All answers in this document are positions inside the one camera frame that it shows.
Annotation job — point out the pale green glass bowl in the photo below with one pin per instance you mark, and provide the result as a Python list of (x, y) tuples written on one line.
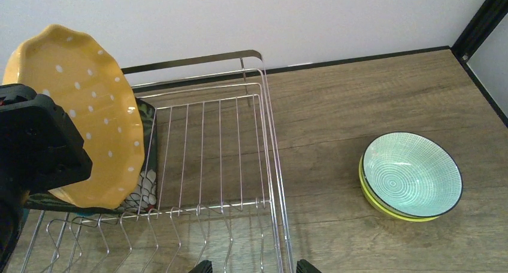
[(412, 175)]

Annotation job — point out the yellow green bowl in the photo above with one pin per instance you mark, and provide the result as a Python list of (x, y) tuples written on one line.
[(379, 207)]

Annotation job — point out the metal wire dish rack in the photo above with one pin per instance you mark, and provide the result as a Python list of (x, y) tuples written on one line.
[(220, 187)]

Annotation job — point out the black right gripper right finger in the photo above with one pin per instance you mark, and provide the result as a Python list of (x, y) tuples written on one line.
[(304, 266)]

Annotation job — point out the orange polka dot plate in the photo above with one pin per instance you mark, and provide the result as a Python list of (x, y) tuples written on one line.
[(81, 77)]

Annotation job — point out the blue polka dot plate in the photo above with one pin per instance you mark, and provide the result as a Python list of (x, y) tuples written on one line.
[(25, 215)]

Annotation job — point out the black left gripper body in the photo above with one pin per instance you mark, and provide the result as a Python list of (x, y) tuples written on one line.
[(41, 149)]

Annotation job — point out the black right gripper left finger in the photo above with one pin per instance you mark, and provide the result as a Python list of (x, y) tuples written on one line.
[(204, 266)]

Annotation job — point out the black floral square plate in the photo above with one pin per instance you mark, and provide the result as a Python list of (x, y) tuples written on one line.
[(141, 200)]

